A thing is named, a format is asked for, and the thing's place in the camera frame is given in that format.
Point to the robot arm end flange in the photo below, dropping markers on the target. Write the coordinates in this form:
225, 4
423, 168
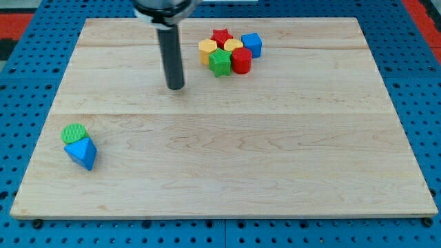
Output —
164, 14

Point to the blue triangle block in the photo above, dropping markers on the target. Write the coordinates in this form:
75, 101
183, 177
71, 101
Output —
82, 152

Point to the green star block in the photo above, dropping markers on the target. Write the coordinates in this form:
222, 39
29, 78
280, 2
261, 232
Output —
220, 62

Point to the red cylinder block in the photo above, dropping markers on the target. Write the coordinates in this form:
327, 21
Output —
241, 60

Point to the yellow hexagon block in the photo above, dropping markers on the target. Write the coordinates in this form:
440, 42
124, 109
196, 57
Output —
205, 48

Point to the yellow heart block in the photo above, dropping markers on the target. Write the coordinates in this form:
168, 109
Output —
232, 44

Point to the red star block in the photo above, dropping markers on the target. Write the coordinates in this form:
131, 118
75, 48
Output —
221, 36

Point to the blue cube block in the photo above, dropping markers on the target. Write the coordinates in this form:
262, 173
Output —
253, 42

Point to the light wooden board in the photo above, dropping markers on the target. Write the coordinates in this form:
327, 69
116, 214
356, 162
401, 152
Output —
309, 132

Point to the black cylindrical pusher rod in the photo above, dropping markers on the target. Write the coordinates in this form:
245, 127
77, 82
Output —
171, 57

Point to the green cylinder block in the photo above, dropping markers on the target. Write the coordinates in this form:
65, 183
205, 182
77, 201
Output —
73, 132

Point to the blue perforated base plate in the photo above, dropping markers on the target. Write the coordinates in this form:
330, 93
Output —
33, 73

